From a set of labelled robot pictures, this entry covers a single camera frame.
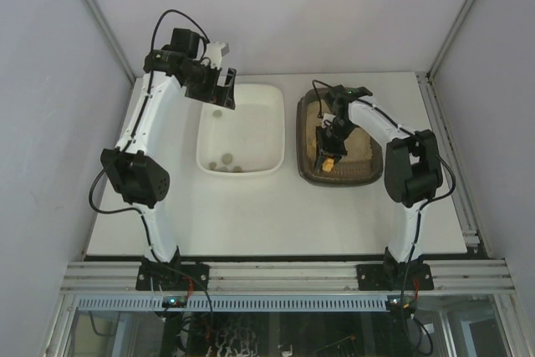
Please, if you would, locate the white plastic tray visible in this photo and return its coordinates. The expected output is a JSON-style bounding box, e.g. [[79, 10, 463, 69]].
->
[[196, 84, 285, 176]]

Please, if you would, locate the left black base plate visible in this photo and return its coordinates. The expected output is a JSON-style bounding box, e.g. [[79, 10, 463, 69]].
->
[[135, 258, 210, 292]]

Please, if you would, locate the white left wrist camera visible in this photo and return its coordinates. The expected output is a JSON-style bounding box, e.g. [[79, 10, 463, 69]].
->
[[202, 42, 229, 70]]

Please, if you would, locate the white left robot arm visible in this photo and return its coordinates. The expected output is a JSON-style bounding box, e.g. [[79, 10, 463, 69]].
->
[[100, 28, 237, 263]]

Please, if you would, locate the yellow litter scoop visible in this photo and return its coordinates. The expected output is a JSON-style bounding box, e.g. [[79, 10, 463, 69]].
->
[[316, 113, 337, 172]]

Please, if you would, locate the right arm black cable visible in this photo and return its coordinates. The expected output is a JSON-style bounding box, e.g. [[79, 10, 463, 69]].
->
[[311, 79, 456, 274]]

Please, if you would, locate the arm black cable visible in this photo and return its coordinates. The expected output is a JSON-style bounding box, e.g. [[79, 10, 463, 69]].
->
[[88, 8, 210, 249], [311, 79, 456, 274]]

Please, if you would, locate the aluminium rail frame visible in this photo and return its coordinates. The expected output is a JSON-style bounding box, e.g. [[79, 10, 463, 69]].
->
[[60, 260, 515, 312]]

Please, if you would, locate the brown litter box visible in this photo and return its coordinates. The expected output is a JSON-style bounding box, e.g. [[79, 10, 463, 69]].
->
[[296, 88, 384, 186]]

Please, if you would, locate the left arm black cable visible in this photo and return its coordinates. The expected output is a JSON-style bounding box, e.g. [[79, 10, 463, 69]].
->
[[88, 8, 210, 249]]

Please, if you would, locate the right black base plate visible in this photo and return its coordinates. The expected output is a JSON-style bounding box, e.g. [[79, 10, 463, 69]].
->
[[355, 254, 435, 291]]

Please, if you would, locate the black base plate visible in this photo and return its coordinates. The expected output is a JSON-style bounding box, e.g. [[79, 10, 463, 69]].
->
[[355, 254, 435, 291], [135, 258, 210, 292]]

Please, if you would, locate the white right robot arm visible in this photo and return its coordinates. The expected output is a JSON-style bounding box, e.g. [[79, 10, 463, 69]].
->
[[314, 85, 443, 263]]

